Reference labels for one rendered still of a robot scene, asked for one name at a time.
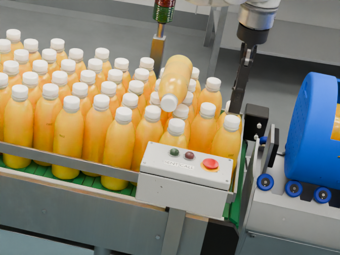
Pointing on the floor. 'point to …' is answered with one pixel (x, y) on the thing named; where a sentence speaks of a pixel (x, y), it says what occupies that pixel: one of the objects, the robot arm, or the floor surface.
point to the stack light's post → (157, 53)
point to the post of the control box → (173, 231)
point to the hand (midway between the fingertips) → (237, 97)
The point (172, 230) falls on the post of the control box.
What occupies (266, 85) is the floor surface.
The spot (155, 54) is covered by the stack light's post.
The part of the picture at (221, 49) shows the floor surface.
